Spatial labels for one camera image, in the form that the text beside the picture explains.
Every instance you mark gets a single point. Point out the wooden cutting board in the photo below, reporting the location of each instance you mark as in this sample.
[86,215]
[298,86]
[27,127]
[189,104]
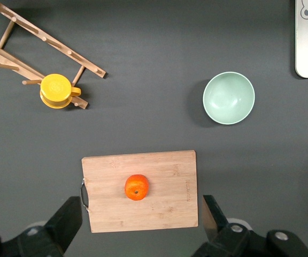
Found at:
[167,182]

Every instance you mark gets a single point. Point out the orange fruit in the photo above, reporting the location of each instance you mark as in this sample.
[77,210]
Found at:
[136,187]

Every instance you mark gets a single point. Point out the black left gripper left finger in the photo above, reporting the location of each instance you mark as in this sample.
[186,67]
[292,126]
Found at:
[63,222]

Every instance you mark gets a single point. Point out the wooden peg drying rack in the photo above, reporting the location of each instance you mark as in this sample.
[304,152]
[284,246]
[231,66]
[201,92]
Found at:
[63,49]

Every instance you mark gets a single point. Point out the light green bowl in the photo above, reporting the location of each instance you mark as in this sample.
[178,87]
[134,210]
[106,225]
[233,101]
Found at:
[229,97]

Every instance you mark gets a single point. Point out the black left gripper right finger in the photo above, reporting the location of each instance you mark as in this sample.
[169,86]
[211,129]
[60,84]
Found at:
[223,241]

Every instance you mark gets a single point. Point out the yellow cup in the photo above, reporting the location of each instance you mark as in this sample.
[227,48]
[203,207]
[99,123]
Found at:
[55,89]

